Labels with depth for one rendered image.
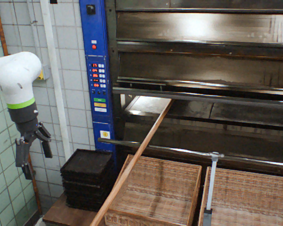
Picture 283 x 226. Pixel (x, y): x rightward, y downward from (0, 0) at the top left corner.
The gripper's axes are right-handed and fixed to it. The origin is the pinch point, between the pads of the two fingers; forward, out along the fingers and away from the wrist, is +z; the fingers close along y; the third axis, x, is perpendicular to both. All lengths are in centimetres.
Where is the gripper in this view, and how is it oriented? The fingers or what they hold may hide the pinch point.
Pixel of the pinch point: (39, 165)
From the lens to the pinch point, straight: 130.3
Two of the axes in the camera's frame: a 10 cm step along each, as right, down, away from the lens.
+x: 9.6, 0.4, -2.8
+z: 1.0, 8.9, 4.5
